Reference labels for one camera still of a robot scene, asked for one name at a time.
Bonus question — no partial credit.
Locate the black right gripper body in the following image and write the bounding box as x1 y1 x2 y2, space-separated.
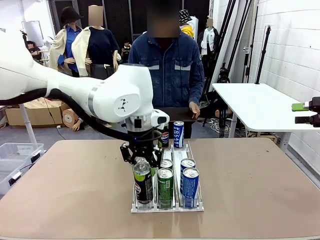
308 96 320 129

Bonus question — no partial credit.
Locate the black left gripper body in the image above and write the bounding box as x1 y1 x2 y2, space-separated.
122 129 162 161

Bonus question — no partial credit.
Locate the black Pepsi can lime top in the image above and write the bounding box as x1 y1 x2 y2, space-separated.
133 161 154 211

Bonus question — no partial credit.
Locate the black serving tray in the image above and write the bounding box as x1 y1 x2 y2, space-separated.
153 107 199 124

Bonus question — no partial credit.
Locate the person's left denim forearm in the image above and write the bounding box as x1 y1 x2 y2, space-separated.
188 72 206 105

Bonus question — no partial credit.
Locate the person in denim jacket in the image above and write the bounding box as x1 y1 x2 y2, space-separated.
127 0 206 140

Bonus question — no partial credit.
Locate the seated person in black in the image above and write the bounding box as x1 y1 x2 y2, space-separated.
120 38 133 64

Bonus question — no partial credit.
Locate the seated person with long hair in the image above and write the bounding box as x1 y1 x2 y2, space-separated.
26 40 43 64

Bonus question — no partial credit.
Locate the person's left hand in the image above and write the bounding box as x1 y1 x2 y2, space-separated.
188 100 201 120

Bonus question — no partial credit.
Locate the green soda can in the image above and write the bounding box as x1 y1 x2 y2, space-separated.
159 158 174 171
157 167 174 210

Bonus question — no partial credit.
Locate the black Pepsi display can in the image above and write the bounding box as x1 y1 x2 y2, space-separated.
158 122 170 149

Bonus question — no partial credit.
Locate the blue Pocari Sweat can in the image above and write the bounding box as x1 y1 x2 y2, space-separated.
182 167 200 209
179 158 197 195

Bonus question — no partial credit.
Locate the blue Pocari display can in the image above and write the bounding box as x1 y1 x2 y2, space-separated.
173 120 185 149

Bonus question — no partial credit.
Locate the white side table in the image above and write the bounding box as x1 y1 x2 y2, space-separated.
211 82 320 154

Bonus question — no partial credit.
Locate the clear acrylic can rack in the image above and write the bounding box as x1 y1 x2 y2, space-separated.
130 139 205 214

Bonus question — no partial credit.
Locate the mannequin lying in blue clothes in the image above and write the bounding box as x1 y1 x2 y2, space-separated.
70 115 85 132

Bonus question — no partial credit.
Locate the black light stand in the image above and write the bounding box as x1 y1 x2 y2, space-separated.
254 24 273 85

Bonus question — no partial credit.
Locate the brown cardboard box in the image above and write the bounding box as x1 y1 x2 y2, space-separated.
4 98 73 127

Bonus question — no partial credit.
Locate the mannequin in navy tee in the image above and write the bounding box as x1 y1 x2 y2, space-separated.
71 3 123 81

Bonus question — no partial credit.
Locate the white height-adjustable desk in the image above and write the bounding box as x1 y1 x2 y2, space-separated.
18 103 39 151

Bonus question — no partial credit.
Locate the clear plastic storage bin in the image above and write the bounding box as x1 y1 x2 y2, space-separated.
0 158 34 196
0 142 46 164

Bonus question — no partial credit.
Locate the mannequin in yellow jacket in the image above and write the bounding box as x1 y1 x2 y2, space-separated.
179 9 196 39

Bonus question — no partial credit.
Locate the mannequin with black hat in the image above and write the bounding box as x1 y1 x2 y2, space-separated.
48 6 85 78

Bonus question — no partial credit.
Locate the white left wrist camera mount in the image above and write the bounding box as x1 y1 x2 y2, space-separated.
150 109 171 131

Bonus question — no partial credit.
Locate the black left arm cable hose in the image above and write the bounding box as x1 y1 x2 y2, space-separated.
0 88 164 144

